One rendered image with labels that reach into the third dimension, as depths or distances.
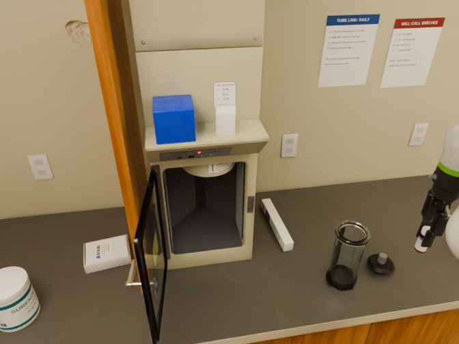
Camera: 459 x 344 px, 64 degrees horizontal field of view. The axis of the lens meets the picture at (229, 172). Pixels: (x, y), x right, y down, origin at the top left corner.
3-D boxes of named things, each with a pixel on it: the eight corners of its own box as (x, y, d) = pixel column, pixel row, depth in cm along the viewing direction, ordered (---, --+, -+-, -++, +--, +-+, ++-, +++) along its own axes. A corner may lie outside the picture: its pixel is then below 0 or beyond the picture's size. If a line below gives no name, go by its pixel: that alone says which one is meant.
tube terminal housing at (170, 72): (162, 224, 152) (137, 29, 110) (239, 216, 157) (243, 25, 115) (164, 270, 132) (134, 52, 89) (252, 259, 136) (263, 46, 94)
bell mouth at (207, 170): (179, 151, 128) (178, 137, 125) (229, 147, 130) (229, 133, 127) (183, 179, 113) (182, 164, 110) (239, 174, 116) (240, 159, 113)
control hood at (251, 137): (148, 158, 106) (144, 127, 100) (258, 149, 111) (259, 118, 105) (148, 181, 96) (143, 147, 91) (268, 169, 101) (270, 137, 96)
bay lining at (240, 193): (169, 209, 148) (160, 131, 129) (231, 203, 152) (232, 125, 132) (171, 254, 128) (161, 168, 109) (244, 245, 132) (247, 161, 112)
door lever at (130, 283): (151, 263, 102) (150, 256, 101) (146, 291, 94) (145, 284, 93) (132, 263, 102) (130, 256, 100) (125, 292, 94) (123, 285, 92)
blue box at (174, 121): (156, 127, 100) (151, 95, 95) (192, 124, 102) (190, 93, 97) (156, 145, 92) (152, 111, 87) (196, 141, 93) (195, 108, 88)
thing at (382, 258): (361, 260, 136) (365, 247, 132) (384, 257, 137) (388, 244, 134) (373, 279, 129) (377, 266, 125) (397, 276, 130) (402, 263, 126)
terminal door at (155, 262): (167, 263, 128) (154, 166, 106) (156, 347, 102) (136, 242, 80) (164, 263, 128) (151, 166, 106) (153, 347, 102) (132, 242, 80)
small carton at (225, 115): (217, 125, 101) (216, 105, 98) (235, 126, 101) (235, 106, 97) (216, 134, 97) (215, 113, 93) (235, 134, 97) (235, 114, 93)
